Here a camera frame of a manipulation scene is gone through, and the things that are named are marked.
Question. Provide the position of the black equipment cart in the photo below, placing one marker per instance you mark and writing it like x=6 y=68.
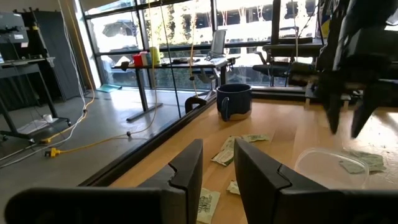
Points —
x=18 y=70

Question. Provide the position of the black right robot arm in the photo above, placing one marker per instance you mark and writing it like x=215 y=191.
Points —
x=367 y=12

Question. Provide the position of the yellow-green bottle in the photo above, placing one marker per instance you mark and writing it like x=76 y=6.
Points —
x=155 y=55

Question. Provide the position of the dark grey partition panel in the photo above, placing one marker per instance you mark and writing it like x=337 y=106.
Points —
x=59 y=56

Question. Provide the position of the black office chair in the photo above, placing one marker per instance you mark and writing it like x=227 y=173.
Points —
x=280 y=70

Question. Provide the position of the teal floor mat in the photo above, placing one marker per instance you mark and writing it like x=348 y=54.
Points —
x=107 y=88

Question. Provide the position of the black-legged office desk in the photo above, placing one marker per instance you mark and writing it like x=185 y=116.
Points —
x=199 y=63

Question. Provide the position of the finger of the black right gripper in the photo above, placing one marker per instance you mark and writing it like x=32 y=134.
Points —
x=360 y=121
x=332 y=118

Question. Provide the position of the small white cup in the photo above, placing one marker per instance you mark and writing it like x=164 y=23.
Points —
x=47 y=118

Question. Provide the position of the black table clamp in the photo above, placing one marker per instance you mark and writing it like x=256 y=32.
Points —
x=194 y=101

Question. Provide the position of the pale green sweetener packet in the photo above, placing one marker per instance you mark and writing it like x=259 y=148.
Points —
x=255 y=137
x=233 y=187
x=222 y=157
x=207 y=205
x=230 y=142
x=374 y=161

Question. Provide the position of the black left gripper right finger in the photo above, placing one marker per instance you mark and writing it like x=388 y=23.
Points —
x=264 y=193

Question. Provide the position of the dark blue ceramic mug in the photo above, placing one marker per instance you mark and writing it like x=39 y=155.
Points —
x=236 y=99

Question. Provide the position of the grey office chair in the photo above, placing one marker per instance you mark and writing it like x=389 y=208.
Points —
x=218 y=43

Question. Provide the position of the red box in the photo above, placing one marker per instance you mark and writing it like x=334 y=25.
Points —
x=137 y=60

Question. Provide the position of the clear plastic container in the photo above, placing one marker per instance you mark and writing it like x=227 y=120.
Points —
x=323 y=171

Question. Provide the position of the black aluminium table frame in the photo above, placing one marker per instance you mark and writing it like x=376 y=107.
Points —
x=140 y=152

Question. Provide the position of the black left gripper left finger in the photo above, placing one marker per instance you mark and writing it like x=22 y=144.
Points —
x=183 y=186

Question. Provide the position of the grey device box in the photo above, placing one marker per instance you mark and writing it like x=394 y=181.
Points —
x=12 y=28

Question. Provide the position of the teal box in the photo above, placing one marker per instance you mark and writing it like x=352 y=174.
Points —
x=146 y=58

